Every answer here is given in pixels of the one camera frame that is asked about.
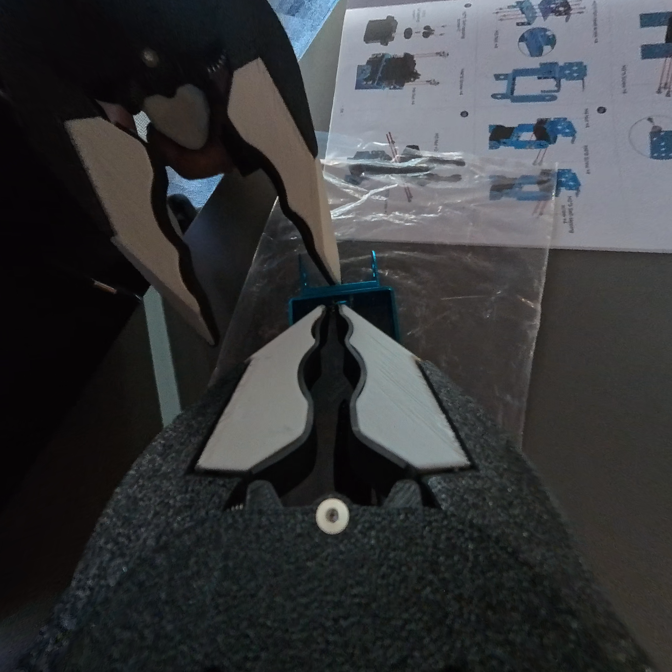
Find blue metal bracket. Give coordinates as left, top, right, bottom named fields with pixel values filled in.
left=287, top=251, right=398, bottom=343

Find white assembly instruction booklet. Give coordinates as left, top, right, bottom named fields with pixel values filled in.
left=319, top=0, right=672, bottom=254

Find clear plastic bag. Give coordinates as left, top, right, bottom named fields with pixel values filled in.
left=207, top=149, right=558, bottom=439

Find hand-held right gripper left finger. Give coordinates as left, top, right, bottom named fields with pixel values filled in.
left=193, top=304, right=330, bottom=475

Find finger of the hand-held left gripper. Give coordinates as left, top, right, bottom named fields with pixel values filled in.
left=228, top=58, right=343, bottom=285
left=64, top=115, right=220, bottom=347

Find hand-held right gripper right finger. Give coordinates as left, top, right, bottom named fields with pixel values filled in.
left=337, top=303, right=472, bottom=471

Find person's left hand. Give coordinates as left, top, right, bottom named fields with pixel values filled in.
left=156, top=138, right=234, bottom=180

